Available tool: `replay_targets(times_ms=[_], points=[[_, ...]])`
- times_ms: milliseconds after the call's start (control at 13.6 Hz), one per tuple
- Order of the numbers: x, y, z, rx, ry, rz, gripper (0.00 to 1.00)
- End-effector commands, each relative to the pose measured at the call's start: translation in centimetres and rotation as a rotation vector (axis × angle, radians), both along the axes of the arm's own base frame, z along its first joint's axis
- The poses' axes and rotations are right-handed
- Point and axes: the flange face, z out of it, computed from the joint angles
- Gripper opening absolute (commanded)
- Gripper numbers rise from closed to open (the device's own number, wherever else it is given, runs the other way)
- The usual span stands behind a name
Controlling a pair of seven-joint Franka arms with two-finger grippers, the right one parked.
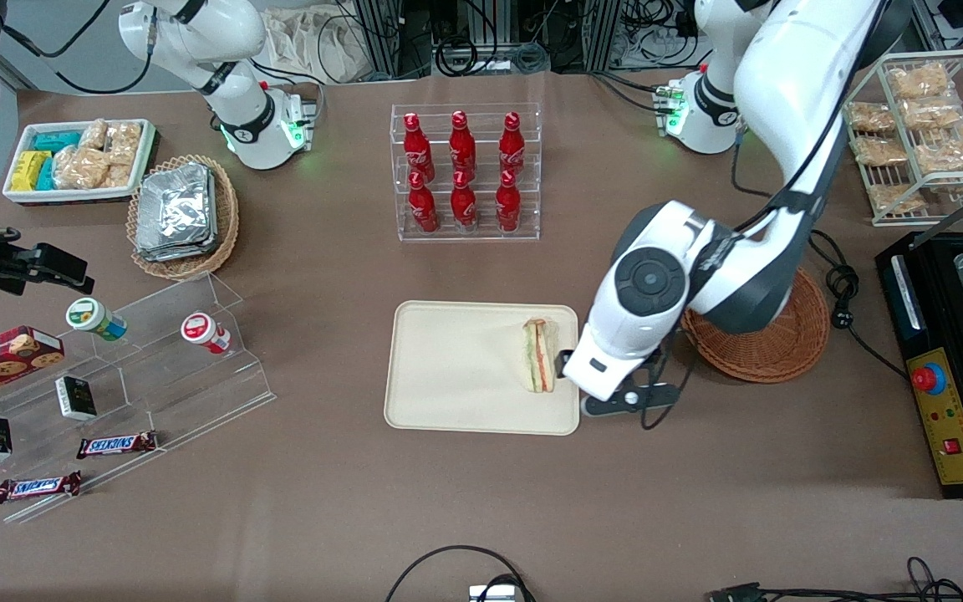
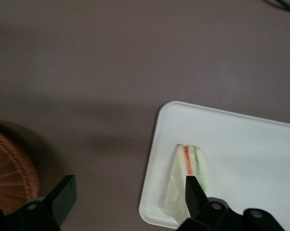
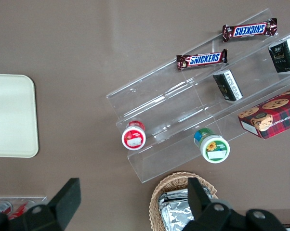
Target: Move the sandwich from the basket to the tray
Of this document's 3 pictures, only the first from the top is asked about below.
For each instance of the triangular sandwich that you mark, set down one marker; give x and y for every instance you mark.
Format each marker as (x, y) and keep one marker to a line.
(540, 355)

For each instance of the teal snack packet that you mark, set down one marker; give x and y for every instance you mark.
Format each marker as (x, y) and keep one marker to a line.
(46, 176)
(57, 140)

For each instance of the oval light wicker basket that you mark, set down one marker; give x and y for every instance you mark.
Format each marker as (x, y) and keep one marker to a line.
(226, 217)

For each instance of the clear bag rice crackers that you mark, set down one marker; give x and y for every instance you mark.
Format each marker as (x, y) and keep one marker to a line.
(119, 176)
(124, 142)
(80, 167)
(94, 134)

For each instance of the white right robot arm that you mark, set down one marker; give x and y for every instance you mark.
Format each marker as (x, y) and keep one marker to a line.
(197, 33)

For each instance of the red Coca-Cola bottle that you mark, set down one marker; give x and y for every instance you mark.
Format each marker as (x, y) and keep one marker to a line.
(423, 209)
(507, 205)
(512, 149)
(462, 149)
(463, 207)
(417, 150)

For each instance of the clear acrylic bottle rack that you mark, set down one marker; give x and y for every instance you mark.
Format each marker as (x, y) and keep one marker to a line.
(481, 236)

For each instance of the Snickers bar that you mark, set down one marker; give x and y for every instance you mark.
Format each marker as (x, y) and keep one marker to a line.
(114, 445)
(38, 487)

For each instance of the black sealing machine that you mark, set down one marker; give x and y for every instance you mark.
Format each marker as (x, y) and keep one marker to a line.
(895, 351)

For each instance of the green lid yogurt cup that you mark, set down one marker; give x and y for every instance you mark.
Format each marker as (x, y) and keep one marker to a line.
(93, 318)

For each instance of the beige plastic tray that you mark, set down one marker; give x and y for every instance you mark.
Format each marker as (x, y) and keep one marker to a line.
(465, 368)

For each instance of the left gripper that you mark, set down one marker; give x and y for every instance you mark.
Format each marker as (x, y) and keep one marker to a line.
(566, 364)

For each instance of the aluminium frame post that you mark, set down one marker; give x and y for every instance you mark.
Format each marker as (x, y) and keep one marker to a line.
(385, 38)
(603, 33)

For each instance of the white rectangular snack tray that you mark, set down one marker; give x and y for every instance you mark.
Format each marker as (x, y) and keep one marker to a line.
(72, 196)

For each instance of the small silver device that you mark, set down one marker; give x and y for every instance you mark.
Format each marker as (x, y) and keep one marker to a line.
(494, 594)

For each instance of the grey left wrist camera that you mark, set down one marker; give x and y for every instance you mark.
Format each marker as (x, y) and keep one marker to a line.
(615, 405)

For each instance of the yellow snack packet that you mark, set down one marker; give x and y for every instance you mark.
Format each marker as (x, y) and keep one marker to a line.
(28, 170)

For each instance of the red lid yogurt cup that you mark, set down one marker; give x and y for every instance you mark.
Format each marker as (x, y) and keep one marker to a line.
(201, 330)

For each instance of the round brown wicker basket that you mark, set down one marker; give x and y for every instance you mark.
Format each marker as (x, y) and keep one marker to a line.
(766, 351)

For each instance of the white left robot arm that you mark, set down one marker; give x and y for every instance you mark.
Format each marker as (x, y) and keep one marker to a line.
(791, 75)

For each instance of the beige cloth bag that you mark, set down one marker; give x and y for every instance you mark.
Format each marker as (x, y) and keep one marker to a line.
(314, 46)

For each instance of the yellow control box red button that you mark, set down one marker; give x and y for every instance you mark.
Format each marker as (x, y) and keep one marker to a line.
(950, 426)

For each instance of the clear acrylic stepped shelf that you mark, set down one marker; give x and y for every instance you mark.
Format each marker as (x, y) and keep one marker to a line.
(197, 393)

